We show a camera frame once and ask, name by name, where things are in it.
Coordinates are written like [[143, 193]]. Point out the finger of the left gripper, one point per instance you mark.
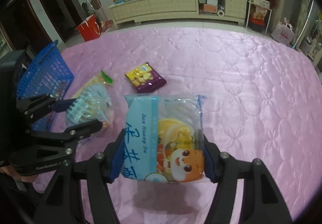
[[46, 151], [36, 107]]

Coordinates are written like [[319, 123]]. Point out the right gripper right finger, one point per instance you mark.
[[262, 200]]

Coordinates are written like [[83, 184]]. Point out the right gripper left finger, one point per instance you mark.
[[62, 201]]

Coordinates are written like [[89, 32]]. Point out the blue plastic basket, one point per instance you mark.
[[47, 74]]

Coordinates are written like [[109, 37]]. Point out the clear pack blue tray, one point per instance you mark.
[[94, 102]]

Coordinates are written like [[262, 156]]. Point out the light blue pastry packet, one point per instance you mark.
[[164, 139]]

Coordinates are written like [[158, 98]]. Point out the green-ended cracker pack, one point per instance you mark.
[[100, 77]]

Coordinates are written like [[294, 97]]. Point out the red paper bag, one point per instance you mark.
[[89, 28]]

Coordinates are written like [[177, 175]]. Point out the purple yellow snack packet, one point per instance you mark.
[[145, 79]]

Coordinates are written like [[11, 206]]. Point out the pink shopping bag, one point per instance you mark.
[[283, 32]]

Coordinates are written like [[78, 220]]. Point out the cream tv cabinet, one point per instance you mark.
[[139, 11]]

